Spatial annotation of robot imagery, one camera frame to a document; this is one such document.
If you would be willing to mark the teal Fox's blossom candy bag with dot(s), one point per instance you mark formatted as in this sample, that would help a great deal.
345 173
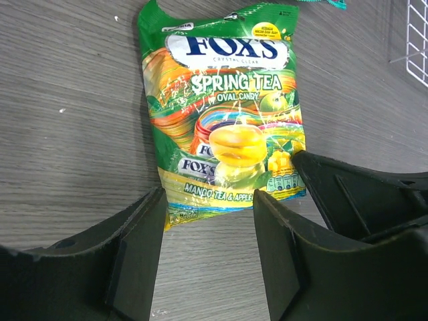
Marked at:
339 4

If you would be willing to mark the white wire dish rack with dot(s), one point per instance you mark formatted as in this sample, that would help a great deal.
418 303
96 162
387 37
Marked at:
415 58

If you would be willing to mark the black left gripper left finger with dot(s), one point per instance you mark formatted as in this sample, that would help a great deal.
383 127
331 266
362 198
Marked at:
106 272

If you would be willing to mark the green Fox's spring tea bag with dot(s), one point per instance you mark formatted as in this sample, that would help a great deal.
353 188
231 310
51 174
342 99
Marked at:
224 107

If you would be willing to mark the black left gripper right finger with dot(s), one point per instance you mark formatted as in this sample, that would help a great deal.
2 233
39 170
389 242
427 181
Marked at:
312 273

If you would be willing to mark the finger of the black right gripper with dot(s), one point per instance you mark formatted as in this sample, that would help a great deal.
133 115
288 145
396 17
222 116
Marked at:
360 203

